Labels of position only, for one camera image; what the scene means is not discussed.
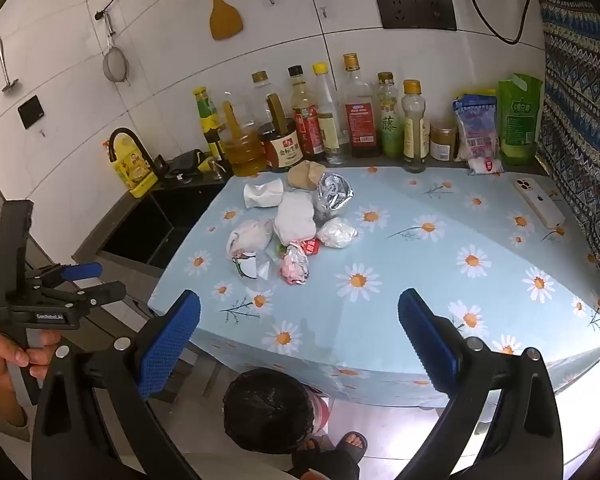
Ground green bottle with gold cap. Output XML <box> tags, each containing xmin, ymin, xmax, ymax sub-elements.
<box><xmin>376</xmin><ymin>72</ymin><xmax>406</xmax><ymax>158</ymax></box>

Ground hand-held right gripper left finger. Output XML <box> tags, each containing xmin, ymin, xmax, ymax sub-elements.
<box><xmin>31</xmin><ymin>289</ymin><xmax>202</xmax><ymax>480</ymax></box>

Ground large cooking oil jug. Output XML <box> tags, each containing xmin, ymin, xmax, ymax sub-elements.
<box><xmin>220</xmin><ymin>92</ymin><xmax>266</xmax><ymax>177</ymax></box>

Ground person's left forearm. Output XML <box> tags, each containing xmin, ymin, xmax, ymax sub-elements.
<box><xmin>0</xmin><ymin>392</ymin><xmax>32</xmax><ymax>443</ymax></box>

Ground small black wall socket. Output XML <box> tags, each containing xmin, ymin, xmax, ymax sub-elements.
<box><xmin>18</xmin><ymin>95</ymin><xmax>44</xmax><ymax>129</ymax></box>

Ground balled white plastic bag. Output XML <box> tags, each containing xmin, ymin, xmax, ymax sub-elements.
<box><xmin>316</xmin><ymin>217</ymin><xmax>358</xmax><ymax>249</ymax></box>

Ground dark bottle with yellow label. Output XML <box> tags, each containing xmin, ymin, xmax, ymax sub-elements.
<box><xmin>194</xmin><ymin>86</ymin><xmax>225</xmax><ymax>161</ymax></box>

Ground brown paper cup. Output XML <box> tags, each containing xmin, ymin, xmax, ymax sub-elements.
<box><xmin>287</xmin><ymin>161</ymin><xmax>327</xmax><ymax>191</ymax></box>

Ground pink and white plastic bag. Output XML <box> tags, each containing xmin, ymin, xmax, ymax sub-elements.
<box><xmin>226</xmin><ymin>218</ymin><xmax>275</xmax><ymax>261</ymax></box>

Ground black kitchen sink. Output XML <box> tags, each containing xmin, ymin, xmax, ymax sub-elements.
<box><xmin>99</xmin><ymin>180</ymin><xmax>231</xmax><ymax>269</ymax></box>

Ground small white and red packet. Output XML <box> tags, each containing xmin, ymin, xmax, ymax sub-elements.
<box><xmin>467</xmin><ymin>156</ymin><xmax>504</xmax><ymax>176</ymax></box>

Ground crushed white paper cup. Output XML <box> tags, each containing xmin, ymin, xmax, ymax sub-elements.
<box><xmin>243</xmin><ymin>180</ymin><xmax>285</xmax><ymax>209</ymax></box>

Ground white tissue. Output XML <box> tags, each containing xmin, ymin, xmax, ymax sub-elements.
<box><xmin>273</xmin><ymin>192</ymin><xmax>317</xmax><ymax>246</ymax></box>

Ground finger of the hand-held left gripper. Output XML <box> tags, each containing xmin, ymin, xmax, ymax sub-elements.
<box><xmin>40</xmin><ymin>282</ymin><xmax>127</xmax><ymax>309</ymax></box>
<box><xmin>27</xmin><ymin>262</ymin><xmax>103</xmax><ymax>291</ymax></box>

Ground clear bottle with yellow cap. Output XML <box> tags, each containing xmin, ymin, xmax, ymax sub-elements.
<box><xmin>312</xmin><ymin>62</ymin><xmax>344</xmax><ymax>166</ymax></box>

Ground black faucet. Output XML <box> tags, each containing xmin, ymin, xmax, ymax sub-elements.
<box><xmin>109</xmin><ymin>127</ymin><xmax>162</xmax><ymax>181</ymax></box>

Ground metal ladle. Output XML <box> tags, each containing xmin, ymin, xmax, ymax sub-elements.
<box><xmin>0</xmin><ymin>37</ymin><xmax>22</xmax><ymax>94</ymax></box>

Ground person's foot in black sandal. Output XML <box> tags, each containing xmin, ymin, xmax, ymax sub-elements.
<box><xmin>336</xmin><ymin>431</ymin><xmax>369</xmax><ymax>462</ymax></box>
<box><xmin>292</xmin><ymin>437</ymin><xmax>327</xmax><ymax>467</ymax></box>

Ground black power cable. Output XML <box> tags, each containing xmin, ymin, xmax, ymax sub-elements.
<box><xmin>460</xmin><ymin>0</ymin><xmax>533</xmax><ymax>45</ymax></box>

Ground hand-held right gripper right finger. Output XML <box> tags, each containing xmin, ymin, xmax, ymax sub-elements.
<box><xmin>397</xmin><ymin>288</ymin><xmax>566</xmax><ymax>480</ymax></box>

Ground pale bottle with yellow cap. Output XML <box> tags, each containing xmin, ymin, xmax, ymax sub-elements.
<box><xmin>401</xmin><ymin>80</ymin><xmax>429</xmax><ymax>173</ymax></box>

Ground black wall socket panel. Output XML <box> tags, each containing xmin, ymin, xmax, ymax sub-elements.
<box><xmin>376</xmin><ymin>0</ymin><xmax>457</xmax><ymax>30</ymax></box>

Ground small brown jar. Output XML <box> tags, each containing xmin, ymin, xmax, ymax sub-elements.
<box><xmin>429</xmin><ymin>120</ymin><xmax>456</xmax><ymax>162</ymax></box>

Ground clear bottle with gold cap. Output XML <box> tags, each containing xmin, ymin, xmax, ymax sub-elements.
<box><xmin>251</xmin><ymin>71</ymin><xmax>273</xmax><ymax>128</ymax></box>

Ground silver foil bag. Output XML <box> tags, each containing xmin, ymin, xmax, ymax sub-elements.
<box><xmin>316</xmin><ymin>171</ymin><xmax>355</xmax><ymax>222</ymax></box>

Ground black cap bottle red label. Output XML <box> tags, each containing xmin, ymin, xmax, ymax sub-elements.
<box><xmin>287</xmin><ymin>65</ymin><xmax>326</xmax><ymax>162</ymax></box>

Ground green seasoning pouch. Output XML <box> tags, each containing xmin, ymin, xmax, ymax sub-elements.
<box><xmin>497</xmin><ymin>74</ymin><xmax>544</xmax><ymax>165</ymax></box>

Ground dark sauce jug red label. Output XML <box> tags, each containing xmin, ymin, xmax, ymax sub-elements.
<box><xmin>257</xmin><ymin>93</ymin><xmax>306</xmax><ymax>171</ymax></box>

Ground gold cap bottle red label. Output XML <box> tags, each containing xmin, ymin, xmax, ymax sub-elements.
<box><xmin>342</xmin><ymin>53</ymin><xmax>383</xmax><ymax>158</ymax></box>

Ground colourful snack wrapper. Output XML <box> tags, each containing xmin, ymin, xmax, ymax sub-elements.
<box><xmin>278</xmin><ymin>244</ymin><xmax>310</xmax><ymax>285</ymax></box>

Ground blue daisy print tablecloth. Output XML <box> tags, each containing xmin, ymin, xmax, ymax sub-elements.
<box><xmin>147</xmin><ymin>162</ymin><xmax>600</xmax><ymax>408</ymax></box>

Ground metal mesh strainer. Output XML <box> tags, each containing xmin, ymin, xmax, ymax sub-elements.
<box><xmin>102</xmin><ymin>10</ymin><xmax>131</xmax><ymax>84</ymax></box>

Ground blue patterned curtain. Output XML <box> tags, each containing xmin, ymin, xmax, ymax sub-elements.
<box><xmin>530</xmin><ymin>0</ymin><xmax>600</xmax><ymax>322</ymax></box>

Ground torn white and teal carton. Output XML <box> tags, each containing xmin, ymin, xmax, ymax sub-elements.
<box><xmin>233</xmin><ymin>252</ymin><xmax>270</xmax><ymax>281</ymax></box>

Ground black cloth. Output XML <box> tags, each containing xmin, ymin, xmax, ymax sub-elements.
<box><xmin>164</xmin><ymin>149</ymin><xmax>212</xmax><ymax>179</ymax></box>

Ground wooden spatula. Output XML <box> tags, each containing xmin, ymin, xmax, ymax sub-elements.
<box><xmin>196</xmin><ymin>0</ymin><xmax>244</xmax><ymax>41</ymax></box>

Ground yellow dish soap pouch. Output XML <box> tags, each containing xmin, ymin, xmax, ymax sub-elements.
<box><xmin>111</xmin><ymin>135</ymin><xmax>159</xmax><ymax>199</ymax></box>

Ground white and blue seasoning bag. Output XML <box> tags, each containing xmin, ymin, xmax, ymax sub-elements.
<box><xmin>452</xmin><ymin>91</ymin><xmax>501</xmax><ymax>162</ymax></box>

